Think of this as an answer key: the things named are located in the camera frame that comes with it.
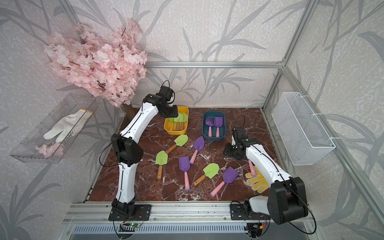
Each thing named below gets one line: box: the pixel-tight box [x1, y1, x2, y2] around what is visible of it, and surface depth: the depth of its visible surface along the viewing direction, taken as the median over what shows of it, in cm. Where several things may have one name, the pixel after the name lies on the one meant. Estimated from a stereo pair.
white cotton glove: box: [43, 109, 94, 143], surface depth 68 cm
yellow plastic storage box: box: [164, 105, 189, 136], surface depth 106 cm
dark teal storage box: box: [202, 111, 227, 142], surface depth 106 cm
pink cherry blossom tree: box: [45, 18, 148, 108], surface depth 72 cm
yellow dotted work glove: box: [245, 166, 269, 194], surface depth 86 cm
